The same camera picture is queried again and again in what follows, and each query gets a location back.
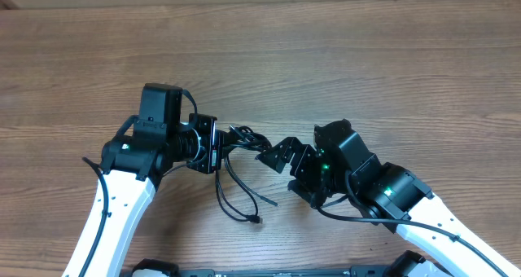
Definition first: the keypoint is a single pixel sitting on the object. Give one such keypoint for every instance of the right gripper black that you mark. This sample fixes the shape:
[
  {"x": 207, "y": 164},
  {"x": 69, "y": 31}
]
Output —
[{"x": 302, "y": 152}]

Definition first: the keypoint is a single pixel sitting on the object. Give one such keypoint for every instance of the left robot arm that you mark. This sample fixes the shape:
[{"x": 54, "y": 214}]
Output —
[{"x": 144, "y": 150}]

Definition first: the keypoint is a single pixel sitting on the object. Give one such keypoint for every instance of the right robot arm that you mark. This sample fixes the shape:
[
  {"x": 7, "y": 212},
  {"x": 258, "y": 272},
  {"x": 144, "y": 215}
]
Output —
[{"x": 343, "y": 180}]

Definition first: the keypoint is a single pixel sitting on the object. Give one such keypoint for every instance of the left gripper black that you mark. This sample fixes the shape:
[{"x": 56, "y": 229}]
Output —
[{"x": 212, "y": 160}]

